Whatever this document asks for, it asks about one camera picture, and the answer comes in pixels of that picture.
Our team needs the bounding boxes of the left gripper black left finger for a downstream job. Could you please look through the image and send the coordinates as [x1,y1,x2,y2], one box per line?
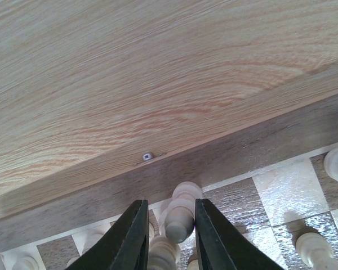
[68,200,149,270]

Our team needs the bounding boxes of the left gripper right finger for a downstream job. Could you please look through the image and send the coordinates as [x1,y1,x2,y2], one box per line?
[195,199,282,270]

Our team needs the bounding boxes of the white bishop king side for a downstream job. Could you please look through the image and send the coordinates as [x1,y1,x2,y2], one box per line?
[164,181,203,244]

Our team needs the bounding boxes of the white chess piece pair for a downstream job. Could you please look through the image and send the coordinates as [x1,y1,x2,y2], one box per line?
[147,221,184,269]

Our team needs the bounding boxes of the white chess piece tall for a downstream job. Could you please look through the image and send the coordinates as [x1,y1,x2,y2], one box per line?
[82,229,104,255]

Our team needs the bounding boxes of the wooden chess board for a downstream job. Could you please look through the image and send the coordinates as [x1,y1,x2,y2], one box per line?
[0,94,338,269]

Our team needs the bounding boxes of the white piece on board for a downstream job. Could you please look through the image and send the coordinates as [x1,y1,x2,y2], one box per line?
[295,232,338,270]

